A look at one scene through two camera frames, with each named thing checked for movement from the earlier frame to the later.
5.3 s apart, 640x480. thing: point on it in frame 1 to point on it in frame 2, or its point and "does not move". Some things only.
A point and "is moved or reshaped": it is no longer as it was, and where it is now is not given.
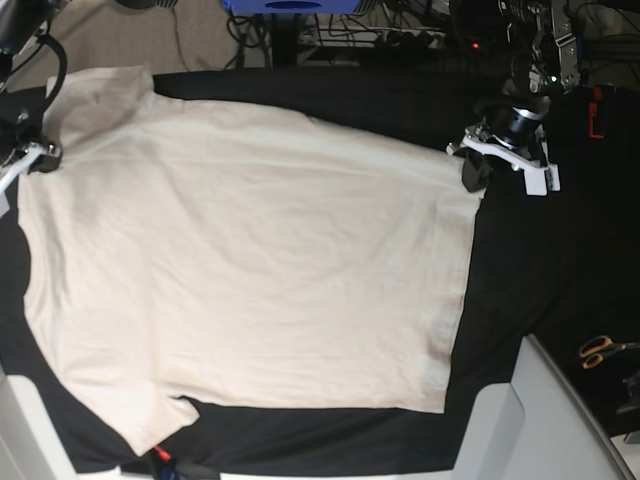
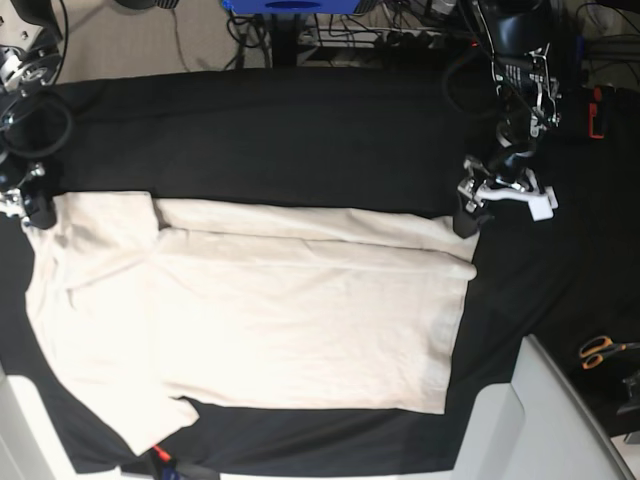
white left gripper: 41,157 to 37,209
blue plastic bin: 293,6 does not move
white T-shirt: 176,249 is moved or reshaped
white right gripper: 540,176 to 474,193
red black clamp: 168,471 does not move
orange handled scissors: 595,348 does not move
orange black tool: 596,124 does not move
